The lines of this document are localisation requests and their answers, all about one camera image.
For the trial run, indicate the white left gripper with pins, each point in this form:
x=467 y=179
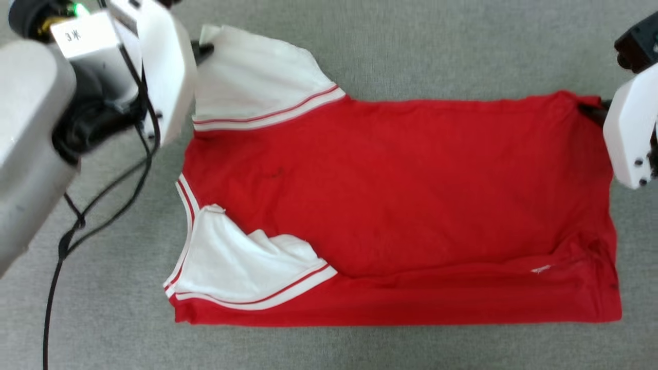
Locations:
x=164 y=72

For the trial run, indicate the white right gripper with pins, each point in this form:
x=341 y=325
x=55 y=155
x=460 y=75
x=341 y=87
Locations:
x=629 y=128

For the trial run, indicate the red and white shirt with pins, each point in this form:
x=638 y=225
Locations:
x=401 y=195

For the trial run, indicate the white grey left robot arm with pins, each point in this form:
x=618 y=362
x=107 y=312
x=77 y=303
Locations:
x=31 y=128

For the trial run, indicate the white paper label tag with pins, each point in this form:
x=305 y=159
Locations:
x=85 y=35

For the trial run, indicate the grey fabric sofa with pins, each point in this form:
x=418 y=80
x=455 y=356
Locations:
x=360 y=51

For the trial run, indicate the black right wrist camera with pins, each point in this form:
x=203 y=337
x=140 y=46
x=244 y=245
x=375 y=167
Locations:
x=637 y=46

